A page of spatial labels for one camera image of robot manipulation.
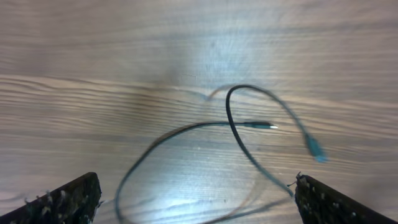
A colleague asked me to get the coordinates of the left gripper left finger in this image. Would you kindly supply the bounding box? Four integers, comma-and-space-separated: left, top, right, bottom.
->
1, 172, 101, 224

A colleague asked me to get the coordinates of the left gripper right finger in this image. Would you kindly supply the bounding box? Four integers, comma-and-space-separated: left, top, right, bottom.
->
295, 174, 397, 224

